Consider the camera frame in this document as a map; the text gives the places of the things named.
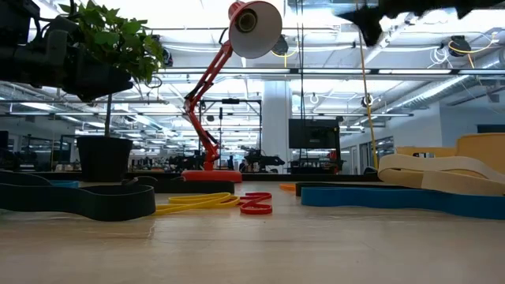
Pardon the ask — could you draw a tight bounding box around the green potted plant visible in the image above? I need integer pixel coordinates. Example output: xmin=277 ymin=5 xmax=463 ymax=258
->
xmin=58 ymin=0 xmax=166 ymax=183

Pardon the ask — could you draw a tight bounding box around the yellow rubber band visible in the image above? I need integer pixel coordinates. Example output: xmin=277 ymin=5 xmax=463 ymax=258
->
xmin=151 ymin=192 xmax=241 ymax=217

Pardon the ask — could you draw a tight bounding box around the black aluminium table frame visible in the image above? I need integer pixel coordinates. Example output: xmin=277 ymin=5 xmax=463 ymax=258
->
xmin=0 ymin=170 xmax=380 ymax=183

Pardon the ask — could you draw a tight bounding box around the yellow plastic bin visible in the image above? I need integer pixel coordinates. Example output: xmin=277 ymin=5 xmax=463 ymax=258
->
xmin=396 ymin=133 xmax=505 ymax=177

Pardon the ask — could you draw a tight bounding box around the yellow hanging cable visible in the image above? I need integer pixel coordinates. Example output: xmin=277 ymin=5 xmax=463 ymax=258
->
xmin=356 ymin=0 xmax=380 ymax=170

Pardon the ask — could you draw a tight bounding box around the beige rubber band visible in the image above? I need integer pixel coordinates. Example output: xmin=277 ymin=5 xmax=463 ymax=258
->
xmin=377 ymin=153 xmax=505 ymax=197

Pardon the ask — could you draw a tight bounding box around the red desk lamp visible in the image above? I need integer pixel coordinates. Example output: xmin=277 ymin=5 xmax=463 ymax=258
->
xmin=181 ymin=0 xmax=283 ymax=183

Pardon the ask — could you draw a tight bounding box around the black metal frame rig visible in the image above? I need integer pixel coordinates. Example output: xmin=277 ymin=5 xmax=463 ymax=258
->
xmin=199 ymin=98 xmax=264 ymax=174

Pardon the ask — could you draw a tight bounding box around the black ceiling cable reel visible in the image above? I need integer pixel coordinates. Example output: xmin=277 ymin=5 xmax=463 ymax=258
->
xmin=448 ymin=35 xmax=473 ymax=57
xmin=271 ymin=34 xmax=290 ymax=56

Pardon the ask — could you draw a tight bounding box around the red rubber band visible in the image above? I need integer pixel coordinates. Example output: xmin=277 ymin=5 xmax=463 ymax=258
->
xmin=238 ymin=192 xmax=274 ymax=216

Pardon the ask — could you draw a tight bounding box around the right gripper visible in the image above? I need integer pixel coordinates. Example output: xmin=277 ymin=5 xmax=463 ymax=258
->
xmin=335 ymin=0 xmax=505 ymax=47

